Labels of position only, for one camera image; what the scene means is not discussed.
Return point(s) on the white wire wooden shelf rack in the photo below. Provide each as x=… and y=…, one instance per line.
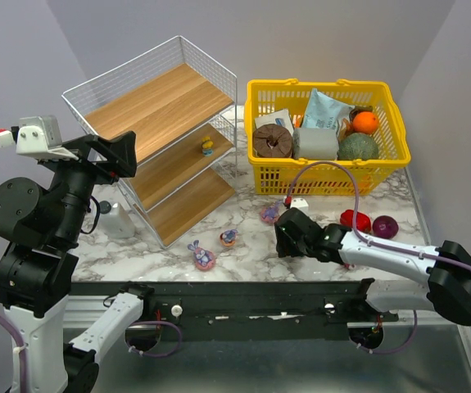
x=171, y=96

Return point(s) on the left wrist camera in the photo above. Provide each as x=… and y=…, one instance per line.
x=37, y=137

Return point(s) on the red bell pepper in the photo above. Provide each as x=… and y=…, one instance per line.
x=363, y=222

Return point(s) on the white tissue packet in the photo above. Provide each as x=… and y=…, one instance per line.
x=281, y=118

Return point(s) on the small purple bunny toy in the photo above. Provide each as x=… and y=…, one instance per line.
x=229, y=237

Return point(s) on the yellow blue minion toy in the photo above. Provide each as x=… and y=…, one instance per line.
x=207, y=146

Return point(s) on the purple red onion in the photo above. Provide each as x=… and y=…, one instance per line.
x=385, y=227

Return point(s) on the white plastic bottle black cap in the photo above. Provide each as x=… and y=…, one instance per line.
x=114, y=221

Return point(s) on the purple pink toy figure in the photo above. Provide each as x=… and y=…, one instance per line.
x=270, y=214

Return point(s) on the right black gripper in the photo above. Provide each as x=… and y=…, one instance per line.
x=305, y=236

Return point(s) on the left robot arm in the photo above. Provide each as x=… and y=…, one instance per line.
x=42, y=227

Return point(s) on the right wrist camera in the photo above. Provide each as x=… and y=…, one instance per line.
x=299, y=203

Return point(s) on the purple bunny toy pink base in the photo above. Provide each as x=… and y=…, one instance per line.
x=203, y=259

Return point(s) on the yellow plastic shopping basket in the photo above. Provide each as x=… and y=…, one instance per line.
x=273, y=176

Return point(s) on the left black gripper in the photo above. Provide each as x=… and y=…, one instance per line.
x=97, y=161

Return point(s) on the orange fruit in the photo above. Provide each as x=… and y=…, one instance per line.
x=365, y=122

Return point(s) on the green melon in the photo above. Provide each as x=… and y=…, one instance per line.
x=358, y=146

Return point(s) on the brown chocolate donut cake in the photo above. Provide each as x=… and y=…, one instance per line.
x=272, y=141

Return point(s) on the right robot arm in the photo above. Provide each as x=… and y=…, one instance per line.
x=441, y=276

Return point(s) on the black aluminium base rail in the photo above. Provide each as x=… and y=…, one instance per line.
x=258, y=311

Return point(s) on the light blue snack bag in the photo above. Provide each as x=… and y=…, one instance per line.
x=324, y=112

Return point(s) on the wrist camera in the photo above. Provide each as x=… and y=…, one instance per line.
x=37, y=137
x=299, y=203

